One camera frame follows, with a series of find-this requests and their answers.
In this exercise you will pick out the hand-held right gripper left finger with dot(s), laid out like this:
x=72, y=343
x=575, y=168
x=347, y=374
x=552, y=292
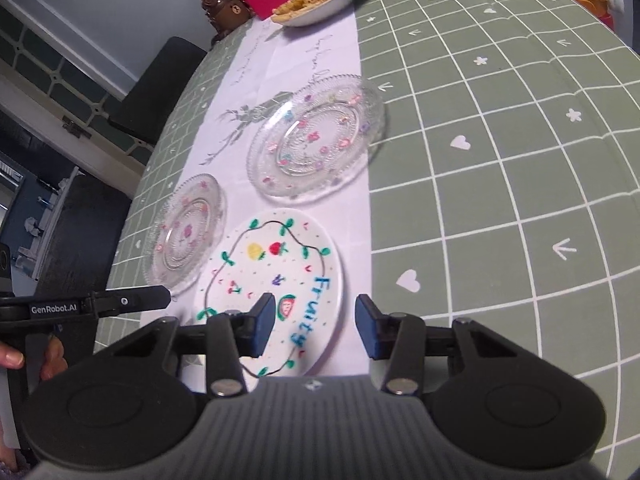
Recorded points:
x=265, y=325

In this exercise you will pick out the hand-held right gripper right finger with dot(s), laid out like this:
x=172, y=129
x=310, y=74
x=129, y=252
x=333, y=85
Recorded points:
x=367, y=327

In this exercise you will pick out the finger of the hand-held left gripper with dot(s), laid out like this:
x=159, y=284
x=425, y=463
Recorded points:
x=135, y=300

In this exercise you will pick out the white fruit-painted plate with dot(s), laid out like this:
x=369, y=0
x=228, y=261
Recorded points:
x=295, y=270

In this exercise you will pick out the flowered clear glass plate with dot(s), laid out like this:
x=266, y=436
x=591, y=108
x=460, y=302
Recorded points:
x=315, y=140
x=185, y=232

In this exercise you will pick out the person's left hand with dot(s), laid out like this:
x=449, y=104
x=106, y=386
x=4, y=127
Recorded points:
x=54, y=360

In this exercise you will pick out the dark chair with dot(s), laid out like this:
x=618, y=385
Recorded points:
x=80, y=240

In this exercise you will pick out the black dining chair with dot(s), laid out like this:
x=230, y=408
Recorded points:
x=155, y=90

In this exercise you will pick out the green checked tablecloth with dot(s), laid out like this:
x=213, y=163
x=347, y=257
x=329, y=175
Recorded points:
x=500, y=160

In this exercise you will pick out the patterned glass door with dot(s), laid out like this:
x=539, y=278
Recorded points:
x=55, y=75

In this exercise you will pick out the white deer-print table runner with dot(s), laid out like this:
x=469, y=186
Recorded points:
x=280, y=60

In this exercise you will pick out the brown bear-shaped bottle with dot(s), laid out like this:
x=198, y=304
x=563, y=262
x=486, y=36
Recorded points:
x=225, y=12

